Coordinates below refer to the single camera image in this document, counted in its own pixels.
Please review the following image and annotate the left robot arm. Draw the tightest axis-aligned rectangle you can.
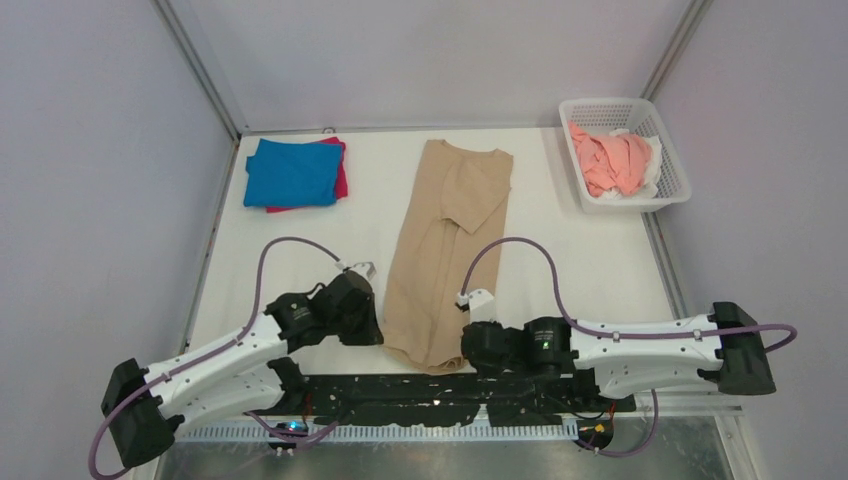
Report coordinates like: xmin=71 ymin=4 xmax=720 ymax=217
xmin=101 ymin=262 xmax=383 ymax=469

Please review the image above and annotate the red folded t shirt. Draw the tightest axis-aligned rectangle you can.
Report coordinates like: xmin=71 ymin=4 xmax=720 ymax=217
xmin=265 ymin=136 xmax=349 ymax=214

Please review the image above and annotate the aluminium front rail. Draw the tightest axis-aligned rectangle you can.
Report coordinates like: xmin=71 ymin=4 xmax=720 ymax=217
xmin=139 ymin=370 xmax=743 ymax=445

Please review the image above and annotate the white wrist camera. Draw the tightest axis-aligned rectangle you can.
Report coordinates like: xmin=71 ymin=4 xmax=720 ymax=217
xmin=455 ymin=289 xmax=496 ymax=323
xmin=335 ymin=260 xmax=376 ymax=281

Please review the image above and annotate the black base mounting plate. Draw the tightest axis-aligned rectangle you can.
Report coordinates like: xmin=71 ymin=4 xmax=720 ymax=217
xmin=264 ymin=373 xmax=635 ymax=427

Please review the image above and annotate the blue folded t shirt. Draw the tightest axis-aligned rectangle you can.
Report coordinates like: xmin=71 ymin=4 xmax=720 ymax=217
xmin=243 ymin=139 xmax=344 ymax=208

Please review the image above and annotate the aluminium frame rail right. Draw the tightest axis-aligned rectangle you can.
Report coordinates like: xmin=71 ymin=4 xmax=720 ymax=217
xmin=640 ymin=0 xmax=714 ymax=101

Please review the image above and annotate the white t shirt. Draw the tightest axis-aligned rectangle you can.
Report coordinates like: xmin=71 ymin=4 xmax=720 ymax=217
xmin=599 ymin=129 xmax=663 ymax=200

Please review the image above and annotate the aluminium frame rail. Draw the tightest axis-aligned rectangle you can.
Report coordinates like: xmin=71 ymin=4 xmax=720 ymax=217
xmin=151 ymin=0 xmax=246 ymax=142
xmin=640 ymin=0 xmax=714 ymax=101

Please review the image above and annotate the beige t shirt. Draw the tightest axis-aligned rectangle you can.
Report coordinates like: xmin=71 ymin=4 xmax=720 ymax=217
xmin=381 ymin=140 xmax=514 ymax=375

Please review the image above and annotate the white plastic laundry basket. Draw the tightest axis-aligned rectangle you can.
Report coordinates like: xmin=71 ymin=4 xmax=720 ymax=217
xmin=558 ymin=97 xmax=691 ymax=214

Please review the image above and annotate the aluminium frame rail left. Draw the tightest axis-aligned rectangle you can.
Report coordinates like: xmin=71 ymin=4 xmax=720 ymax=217
xmin=151 ymin=0 xmax=246 ymax=142

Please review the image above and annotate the pink t shirt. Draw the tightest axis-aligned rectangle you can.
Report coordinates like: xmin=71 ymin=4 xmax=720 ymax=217
xmin=567 ymin=121 xmax=654 ymax=198

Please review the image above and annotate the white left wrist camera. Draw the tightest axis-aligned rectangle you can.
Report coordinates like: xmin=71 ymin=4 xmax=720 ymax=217
xmin=335 ymin=260 xmax=376 ymax=281

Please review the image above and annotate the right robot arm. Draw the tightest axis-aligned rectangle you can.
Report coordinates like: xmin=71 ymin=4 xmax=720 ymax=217
xmin=461 ymin=302 xmax=777 ymax=411

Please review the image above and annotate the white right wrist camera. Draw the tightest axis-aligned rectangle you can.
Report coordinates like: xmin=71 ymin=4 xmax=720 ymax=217
xmin=455 ymin=289 xmax=496 ymax=323

